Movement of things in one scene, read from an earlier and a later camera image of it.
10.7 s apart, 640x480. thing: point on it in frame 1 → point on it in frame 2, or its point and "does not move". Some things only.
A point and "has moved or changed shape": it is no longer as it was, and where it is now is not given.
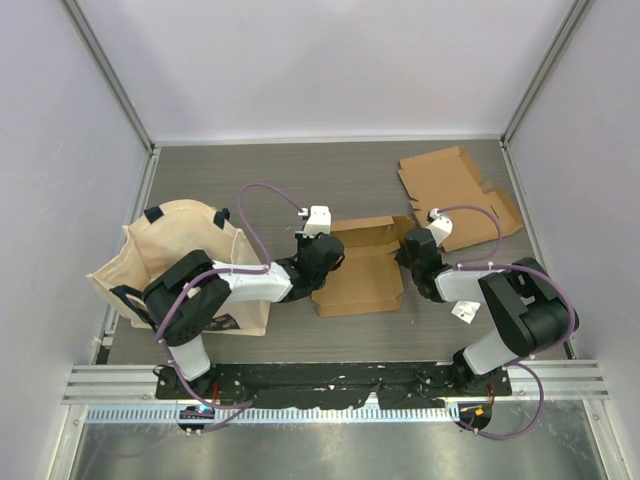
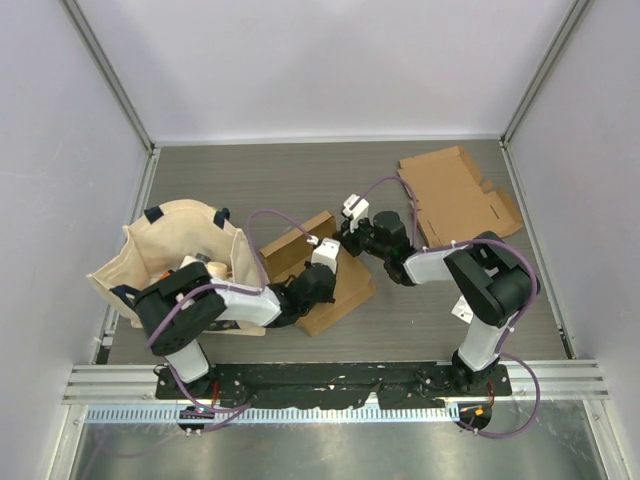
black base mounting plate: (420, 384) does not move
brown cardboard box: (368, 277) has moved or changed shape
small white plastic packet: (465, 310) does not move
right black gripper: (400, 256) → (347, 238)
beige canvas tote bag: (161, 234) does not move
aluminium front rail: (560, 380) does not move
